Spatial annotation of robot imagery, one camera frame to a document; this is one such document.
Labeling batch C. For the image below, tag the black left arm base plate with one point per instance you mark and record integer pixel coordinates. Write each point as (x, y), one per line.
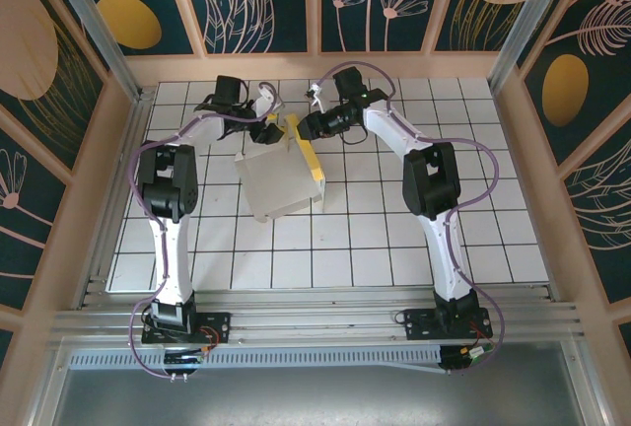
(219, 321)

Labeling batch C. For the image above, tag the aluminium extrusion base frame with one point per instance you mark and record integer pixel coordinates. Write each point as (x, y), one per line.
(315, 320)

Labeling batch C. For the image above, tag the yellow white paper box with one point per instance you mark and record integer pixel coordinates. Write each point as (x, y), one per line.
(276, 179)

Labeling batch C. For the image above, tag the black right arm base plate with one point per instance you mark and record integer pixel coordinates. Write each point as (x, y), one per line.
(419, 322)

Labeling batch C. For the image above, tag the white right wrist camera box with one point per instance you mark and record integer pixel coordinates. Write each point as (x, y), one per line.
(315, 98)

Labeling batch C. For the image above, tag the aluminium corner post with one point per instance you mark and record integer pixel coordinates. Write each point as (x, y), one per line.
(97, 26)
(528, 26)

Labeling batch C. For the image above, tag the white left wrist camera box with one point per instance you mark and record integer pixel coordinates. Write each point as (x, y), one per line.
(266, 100)

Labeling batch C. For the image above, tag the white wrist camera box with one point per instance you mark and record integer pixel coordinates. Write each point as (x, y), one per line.
(266, 100)
(315, 98)

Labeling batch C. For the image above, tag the aluminium side rail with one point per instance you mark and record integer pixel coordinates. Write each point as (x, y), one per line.
(134, 135)

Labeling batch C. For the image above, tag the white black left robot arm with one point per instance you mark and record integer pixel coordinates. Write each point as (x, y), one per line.
(170, 258)

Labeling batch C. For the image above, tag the grey metal sheet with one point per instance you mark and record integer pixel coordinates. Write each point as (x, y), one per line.
(315, 396)

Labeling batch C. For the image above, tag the small circuit board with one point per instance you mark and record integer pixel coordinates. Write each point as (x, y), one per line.
(185, 359)
(468, 354)

